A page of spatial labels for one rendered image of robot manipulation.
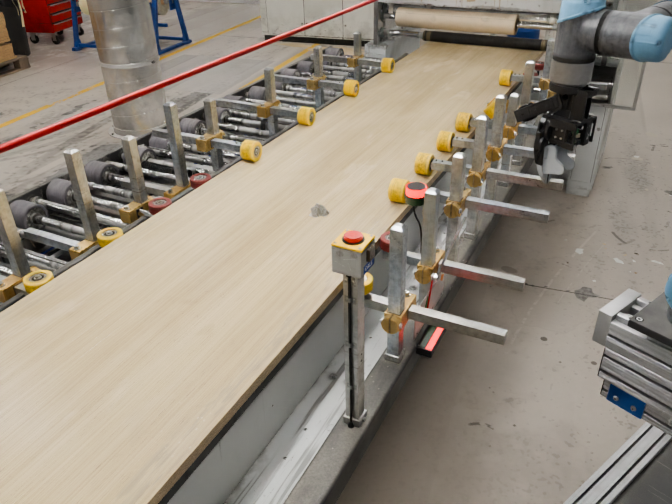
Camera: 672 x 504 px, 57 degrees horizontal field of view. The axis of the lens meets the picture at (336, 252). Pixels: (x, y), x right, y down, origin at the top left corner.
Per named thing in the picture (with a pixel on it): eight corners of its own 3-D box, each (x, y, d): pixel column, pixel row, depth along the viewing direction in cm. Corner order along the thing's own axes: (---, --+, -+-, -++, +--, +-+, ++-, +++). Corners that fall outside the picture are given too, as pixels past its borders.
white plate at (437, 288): (443, 294, 199) (445, 268, 194) (415, 340, 179) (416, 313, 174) (441, 293, 199) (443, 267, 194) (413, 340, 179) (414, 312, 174)
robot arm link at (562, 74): (543, 59, 114) (568, 51, 119) (540, 83, 117) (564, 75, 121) (579, 66, 109) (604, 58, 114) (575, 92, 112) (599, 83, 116)
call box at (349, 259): (375, 266, 132) (375, 234, 128) (361, 282, 127) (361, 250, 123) (346, 259, 135) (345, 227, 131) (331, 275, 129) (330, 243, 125)
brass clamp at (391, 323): (417, 309, 173) (418, 294, 170) (400, 337, 163) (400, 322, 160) (397, 304, 175) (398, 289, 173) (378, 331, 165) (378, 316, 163)
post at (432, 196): (430, 324, 196) (440, 187, 171) (427, 330, 194) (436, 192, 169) (420, 321, 198) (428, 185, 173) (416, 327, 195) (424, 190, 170)
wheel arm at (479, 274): (524, 288, 179) (526, 276, 177) (521, 294, 177) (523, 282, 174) (386, 255, 197) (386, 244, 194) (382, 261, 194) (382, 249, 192)
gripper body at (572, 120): (570, 155, 117) (582, 92, 111) (532, 142, 123) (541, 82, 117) (592, 144, 121) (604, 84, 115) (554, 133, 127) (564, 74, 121)
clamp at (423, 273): (444, 264, 192) (445, 250, 189) (429, 286, 182) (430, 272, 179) (427, 260, 194) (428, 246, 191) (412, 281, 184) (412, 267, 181)
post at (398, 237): (402, 369, 177) (408, 222, 152) (397, 377, 174) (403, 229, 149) (390, 366, 178) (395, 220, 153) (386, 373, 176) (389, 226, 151)
